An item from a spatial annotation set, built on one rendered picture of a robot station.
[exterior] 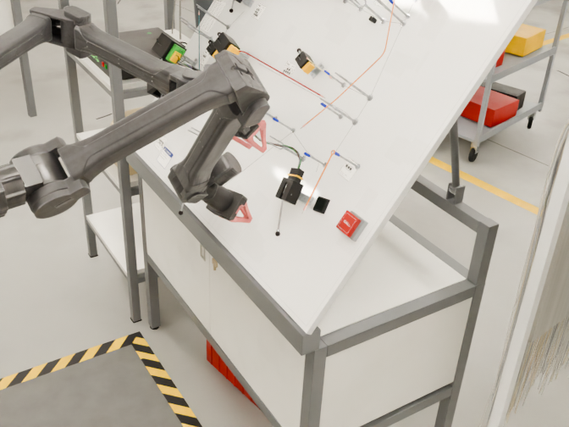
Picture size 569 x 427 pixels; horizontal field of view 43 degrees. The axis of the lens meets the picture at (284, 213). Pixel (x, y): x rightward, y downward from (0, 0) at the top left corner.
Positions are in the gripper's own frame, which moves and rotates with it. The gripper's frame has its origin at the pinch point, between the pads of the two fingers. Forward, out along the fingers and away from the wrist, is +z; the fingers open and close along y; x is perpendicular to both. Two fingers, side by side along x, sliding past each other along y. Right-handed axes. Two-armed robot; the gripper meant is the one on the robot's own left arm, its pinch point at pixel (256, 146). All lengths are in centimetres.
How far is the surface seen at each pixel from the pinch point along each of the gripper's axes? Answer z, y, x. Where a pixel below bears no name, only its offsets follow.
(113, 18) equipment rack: -16, 92, -24
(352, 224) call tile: 21.4, -20.8, -0.8
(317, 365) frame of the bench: 49, -16, 26
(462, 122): 196, 141, -201
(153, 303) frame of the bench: 89, 107, 27
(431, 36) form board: 3, -18, -48
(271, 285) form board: 33.6, -0.1, 17.8
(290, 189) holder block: 15.3, -1.9, -1.0
